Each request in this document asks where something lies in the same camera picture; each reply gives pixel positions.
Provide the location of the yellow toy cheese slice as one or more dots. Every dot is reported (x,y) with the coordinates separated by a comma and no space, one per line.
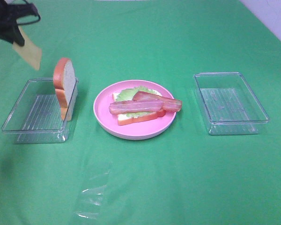
(31,53)

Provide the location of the pink round plate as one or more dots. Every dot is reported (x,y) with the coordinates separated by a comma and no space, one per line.
(134,131)

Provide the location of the green toy lettuce leaf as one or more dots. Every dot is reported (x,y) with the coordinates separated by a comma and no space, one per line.
(128,94)

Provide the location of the toy bread slice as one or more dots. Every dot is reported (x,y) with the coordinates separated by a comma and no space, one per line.
(64,82)
(152,116)

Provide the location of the clear plastic wrap piece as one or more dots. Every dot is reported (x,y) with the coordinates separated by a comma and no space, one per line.
(91,195)

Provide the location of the clear plastic tray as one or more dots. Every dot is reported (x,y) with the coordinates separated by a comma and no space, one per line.
(228,105)
(36,115)

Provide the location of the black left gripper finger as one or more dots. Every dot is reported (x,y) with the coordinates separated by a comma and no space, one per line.
(16,36)
(6,37)

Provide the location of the green tablecloth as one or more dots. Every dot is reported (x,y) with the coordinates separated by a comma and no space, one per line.
(183,176)

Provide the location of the clear right plastic tray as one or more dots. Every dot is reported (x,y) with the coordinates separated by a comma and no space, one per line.
(228,105)

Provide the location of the clear left plastic tray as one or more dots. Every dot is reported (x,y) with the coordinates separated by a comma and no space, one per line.
(36,115)

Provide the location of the toy bacon strip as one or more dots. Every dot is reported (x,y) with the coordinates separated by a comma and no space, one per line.
(169,104)
(130,106)

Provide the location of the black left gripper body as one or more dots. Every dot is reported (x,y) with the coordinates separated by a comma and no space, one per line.
(20,14)

